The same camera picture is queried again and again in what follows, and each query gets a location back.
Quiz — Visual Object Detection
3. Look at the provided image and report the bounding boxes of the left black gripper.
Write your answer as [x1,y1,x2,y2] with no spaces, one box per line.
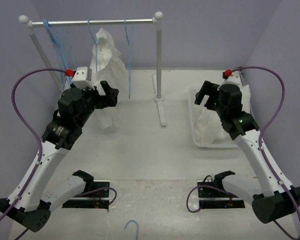
[75,80,119,127]

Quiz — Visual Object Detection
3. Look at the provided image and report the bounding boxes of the white skirt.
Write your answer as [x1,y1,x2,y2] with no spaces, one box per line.
[194,81,258,145]

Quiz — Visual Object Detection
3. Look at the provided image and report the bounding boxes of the blue wire hanger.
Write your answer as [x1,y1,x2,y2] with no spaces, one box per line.
[124,19,134,99]

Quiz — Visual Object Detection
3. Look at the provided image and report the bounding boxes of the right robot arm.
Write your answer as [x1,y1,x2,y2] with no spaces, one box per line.
[194,81,300,224]

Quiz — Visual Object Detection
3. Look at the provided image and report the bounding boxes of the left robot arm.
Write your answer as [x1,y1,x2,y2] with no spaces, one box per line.
[0,81,119,233]

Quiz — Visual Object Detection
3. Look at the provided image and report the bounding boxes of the blue hanger holding garment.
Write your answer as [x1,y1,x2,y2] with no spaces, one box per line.
[87,18,100,73]

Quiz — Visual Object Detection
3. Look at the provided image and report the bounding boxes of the blue hanger hook on table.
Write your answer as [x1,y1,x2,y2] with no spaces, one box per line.
[124,220,141,240]

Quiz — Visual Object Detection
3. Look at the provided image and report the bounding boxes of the clear plastic basket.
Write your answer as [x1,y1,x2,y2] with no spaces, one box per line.
[188,87,238,149]

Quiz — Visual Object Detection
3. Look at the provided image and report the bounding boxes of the bundle of blue hangers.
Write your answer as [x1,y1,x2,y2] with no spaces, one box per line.
[41,18,77,91]

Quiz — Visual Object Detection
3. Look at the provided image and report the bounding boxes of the white and silver clothes rack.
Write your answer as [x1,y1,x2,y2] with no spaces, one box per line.
[18,11,167,127]

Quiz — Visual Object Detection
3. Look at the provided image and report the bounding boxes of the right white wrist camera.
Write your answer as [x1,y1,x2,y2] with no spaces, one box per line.
[222,69,242,87]

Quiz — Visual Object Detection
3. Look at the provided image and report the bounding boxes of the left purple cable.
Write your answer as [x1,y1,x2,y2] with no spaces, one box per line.
[0,68,68,240]

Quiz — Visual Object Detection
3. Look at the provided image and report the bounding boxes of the purple cable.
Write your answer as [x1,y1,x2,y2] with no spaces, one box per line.
[0,68,68,240]
[231,65,300,240]

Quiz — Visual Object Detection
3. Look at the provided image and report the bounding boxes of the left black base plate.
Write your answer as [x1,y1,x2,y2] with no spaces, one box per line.
[62,189,110,210]

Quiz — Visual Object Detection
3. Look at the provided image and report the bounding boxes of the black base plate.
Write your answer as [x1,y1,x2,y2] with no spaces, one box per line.
[197,187,245,209]
[62,189,110,210]

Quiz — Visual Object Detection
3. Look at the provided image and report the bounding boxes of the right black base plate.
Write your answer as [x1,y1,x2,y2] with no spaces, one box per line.
[197,187,245,209]

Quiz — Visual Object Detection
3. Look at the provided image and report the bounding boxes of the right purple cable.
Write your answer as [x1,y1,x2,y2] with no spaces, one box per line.
[231,65,300,240]

